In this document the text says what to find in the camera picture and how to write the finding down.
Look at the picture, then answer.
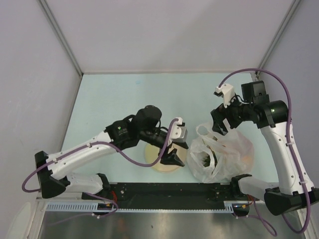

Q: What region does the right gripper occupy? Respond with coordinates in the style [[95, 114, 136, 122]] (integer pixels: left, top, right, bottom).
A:
[[211, 93, 253, 135]]

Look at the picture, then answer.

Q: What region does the beige ceramic plate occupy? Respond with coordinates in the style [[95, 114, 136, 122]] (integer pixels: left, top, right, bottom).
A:
[[144, 143, 187, 173]]

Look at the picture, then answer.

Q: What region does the white plastic bag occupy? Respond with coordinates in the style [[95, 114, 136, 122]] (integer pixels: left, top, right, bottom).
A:
[[186, 122, 255, 184]]

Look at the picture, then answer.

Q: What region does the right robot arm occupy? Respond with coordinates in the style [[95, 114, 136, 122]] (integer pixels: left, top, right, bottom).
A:
[[211, 81, 319, 216]]

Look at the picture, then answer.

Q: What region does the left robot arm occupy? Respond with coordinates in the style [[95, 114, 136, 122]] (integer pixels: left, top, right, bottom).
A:
[[34, 105, 188, 199]]

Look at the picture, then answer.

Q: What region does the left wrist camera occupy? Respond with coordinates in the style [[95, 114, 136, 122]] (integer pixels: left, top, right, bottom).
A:
[[168, 117, 187, 144]]

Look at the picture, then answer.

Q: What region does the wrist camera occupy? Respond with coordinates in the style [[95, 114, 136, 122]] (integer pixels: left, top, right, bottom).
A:
[[214, 84, 235, 108], [168, 117, 187, 144]]

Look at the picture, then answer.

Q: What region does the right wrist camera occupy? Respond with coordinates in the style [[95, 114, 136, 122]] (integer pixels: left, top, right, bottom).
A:
[[214, 84, 235, 108]]

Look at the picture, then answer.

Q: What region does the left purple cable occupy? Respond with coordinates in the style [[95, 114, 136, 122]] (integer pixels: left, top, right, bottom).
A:
[[21, 118, 180, 194]]

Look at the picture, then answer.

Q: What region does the purple cable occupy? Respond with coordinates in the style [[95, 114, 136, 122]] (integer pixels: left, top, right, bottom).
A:
[[21, 118, 180, 194], [218, 68, 312, 234]]

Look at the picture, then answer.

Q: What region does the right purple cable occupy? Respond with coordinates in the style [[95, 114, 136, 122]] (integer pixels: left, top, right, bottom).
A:
[[218, 68, 312, 234]]

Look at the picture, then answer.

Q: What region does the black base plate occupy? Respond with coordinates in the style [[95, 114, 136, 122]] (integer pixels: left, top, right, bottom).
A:
[[81, 181, 260, 216]]

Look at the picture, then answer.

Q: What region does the white cable duct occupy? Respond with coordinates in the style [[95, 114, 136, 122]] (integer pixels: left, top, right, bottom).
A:
[[45, 201, 249, 214]]

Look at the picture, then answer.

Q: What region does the aluminium frame rail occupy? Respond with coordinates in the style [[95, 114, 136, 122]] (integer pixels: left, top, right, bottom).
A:
[[257, 72, 319, 234]]

